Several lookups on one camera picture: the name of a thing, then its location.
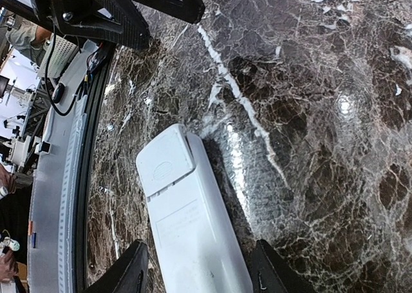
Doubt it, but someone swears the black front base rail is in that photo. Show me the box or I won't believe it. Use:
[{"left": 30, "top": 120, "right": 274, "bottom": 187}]
[{"left": 71, "top": 43, "right": 116, "bottom": 292}]

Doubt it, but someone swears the white remote control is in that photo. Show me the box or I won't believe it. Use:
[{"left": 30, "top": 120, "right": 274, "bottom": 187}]
[{"left": 145, "top": 131, "right": 253, "bottom": 292}]

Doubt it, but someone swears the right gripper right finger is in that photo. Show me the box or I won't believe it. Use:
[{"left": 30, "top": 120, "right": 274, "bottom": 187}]
[{"left": 250, "top": 240, "right": 315, "bottom": 293}]

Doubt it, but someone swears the white slotted cable duct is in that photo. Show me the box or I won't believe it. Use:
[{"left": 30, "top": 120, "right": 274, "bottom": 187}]
[{"left": 57, "top": 96, "right": 88, "bottom": 292}]

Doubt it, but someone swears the white battery cover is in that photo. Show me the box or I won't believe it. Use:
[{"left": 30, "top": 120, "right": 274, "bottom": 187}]
[{"left": 136, "top": 124, "right": 196, "bottom": 197}]

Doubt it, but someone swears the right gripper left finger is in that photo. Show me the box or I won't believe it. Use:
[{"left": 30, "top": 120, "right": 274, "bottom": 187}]
[{"left": 84, "top": 240, "right": 149, "bottom": 293}]

